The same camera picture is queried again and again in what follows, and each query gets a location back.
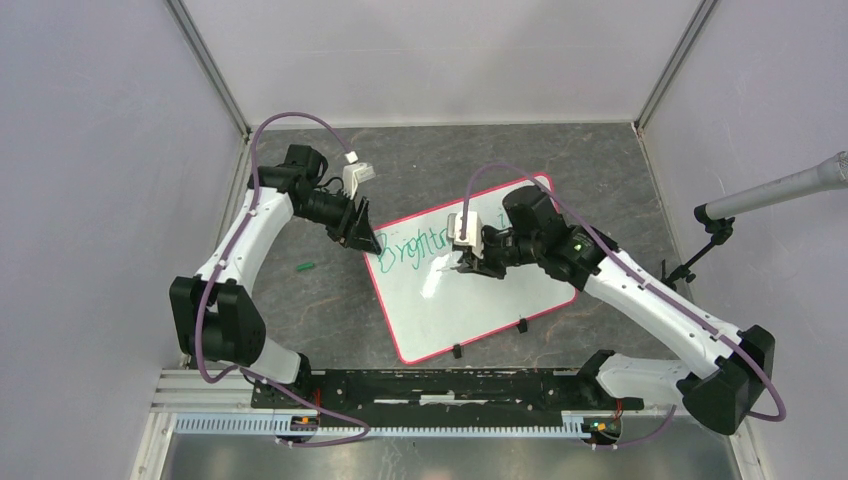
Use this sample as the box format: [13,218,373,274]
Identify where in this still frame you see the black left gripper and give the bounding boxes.
[295,187,381,255]

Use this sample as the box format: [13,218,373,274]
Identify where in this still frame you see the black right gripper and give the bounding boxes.
[457,225,542,280]

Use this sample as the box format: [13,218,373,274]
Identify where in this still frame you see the pink framed whiteboard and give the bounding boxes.
[365,200,577,365]

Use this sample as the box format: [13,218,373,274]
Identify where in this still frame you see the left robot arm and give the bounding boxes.
[169,145,382,408]

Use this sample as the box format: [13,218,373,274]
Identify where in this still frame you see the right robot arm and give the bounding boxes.
[447,185,786,435]

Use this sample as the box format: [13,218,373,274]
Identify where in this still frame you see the black microphone tripod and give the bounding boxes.
[660,216,736,291]

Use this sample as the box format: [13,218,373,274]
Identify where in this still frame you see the grey microphone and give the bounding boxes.
[693,151,847,225]

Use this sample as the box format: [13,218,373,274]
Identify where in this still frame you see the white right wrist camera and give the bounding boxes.
[446,211,484,259]

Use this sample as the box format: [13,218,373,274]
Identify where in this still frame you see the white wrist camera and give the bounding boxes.
[342,150,375,199]
[446,211,484,259]

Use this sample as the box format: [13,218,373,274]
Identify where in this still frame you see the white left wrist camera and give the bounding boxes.
[342,150,375,199]

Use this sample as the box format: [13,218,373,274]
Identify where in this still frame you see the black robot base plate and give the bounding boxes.
[292,368,645,427]

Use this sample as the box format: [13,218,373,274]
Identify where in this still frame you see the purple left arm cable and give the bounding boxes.
[193,112,372,450]

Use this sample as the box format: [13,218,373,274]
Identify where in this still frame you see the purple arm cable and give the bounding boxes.
[460,164,788,452]
[193,112,372,450]

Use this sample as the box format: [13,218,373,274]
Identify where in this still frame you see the white slotted cable duct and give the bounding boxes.
[174,413,590,439]

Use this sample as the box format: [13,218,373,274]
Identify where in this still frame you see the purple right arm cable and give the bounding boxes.
[460,164,788,452]

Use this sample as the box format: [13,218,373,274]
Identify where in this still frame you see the aluminium front frame rail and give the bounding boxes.
[149,369,753,417]

